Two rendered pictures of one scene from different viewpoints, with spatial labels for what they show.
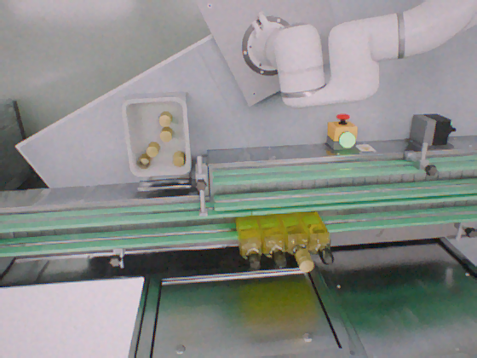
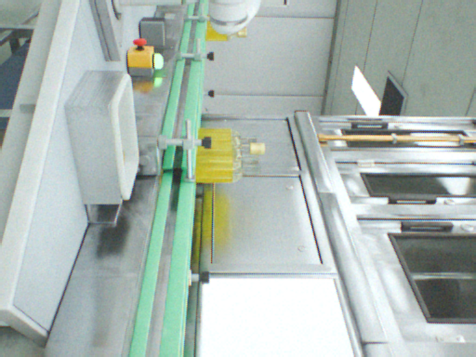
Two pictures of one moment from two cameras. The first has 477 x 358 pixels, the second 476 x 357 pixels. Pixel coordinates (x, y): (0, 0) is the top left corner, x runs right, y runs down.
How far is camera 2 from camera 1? 1.32 m
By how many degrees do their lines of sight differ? 75
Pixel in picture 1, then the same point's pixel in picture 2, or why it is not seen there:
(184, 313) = (260, 246)
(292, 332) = (284, 192)
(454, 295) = (244, 131)
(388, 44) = not seen: outside the picture
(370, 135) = not seen: hidden behind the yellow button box
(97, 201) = (138, 257)
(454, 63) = not seen: outside the picture
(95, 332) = (285, 306)
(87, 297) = (231, 324)
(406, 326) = (270, 154)
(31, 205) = (123, 335)
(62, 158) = (46, 265)
